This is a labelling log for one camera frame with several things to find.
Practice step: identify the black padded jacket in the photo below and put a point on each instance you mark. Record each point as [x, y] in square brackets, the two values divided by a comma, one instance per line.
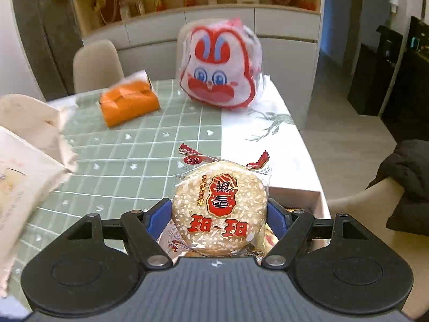
[409, 181]

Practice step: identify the green checked tablecloth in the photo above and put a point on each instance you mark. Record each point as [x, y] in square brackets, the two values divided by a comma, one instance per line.
[150, 124]

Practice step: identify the cream cartoon tote bag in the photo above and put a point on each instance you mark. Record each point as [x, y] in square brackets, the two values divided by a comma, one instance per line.
[30, 161]

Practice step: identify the white red rabbit bag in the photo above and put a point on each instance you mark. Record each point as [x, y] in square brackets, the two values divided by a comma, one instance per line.
[218, 67]

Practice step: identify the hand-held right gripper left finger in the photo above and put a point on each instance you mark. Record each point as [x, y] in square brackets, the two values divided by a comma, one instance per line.
[161, 215]

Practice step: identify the wooden display shelf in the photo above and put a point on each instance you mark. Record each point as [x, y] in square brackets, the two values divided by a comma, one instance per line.
[80, 3]

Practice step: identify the beige dining chair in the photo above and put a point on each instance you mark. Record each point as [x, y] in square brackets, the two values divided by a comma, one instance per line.
[97, 63]
[368, 214]
[182, 37]

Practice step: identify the round rice cracker packet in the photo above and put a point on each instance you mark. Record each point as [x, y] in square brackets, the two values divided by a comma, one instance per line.
[218, 204]

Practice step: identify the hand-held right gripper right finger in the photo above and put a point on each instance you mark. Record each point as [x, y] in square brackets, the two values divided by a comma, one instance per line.
[276, 215]

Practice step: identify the orange tissue box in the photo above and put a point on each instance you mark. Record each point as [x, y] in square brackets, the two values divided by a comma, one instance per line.
[129, 102]

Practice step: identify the white floral tablecloth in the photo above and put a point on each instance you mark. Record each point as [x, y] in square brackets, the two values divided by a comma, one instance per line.
[268, 141]

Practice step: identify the black side cabinet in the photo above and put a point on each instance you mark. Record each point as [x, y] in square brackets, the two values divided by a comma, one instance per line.
[385, 73]

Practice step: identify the white low cabinet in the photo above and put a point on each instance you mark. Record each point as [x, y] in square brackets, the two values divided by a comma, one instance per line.
[150, 30]

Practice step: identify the pink cardboard box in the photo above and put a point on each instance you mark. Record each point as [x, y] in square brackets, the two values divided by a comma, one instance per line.
[295, 195]

